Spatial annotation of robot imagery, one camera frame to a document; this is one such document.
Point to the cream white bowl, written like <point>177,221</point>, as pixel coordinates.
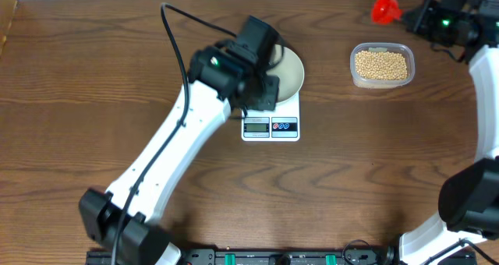
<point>289,70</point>

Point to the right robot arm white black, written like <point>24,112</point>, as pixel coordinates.
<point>467,211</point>

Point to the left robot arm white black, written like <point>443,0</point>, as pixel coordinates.
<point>124,219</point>

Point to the red measuring scoop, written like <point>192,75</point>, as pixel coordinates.
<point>385,12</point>

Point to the white digital kitchen scale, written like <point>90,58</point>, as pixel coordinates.
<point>280,125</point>

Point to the clear plastic container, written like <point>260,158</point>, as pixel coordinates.
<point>383,47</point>

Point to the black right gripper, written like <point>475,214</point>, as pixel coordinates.
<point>424,13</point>

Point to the pile of soybeans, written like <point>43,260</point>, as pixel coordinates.
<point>387,65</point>

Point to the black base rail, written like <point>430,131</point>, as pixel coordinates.
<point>352,256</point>

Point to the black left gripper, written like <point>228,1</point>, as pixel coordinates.
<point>265,102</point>

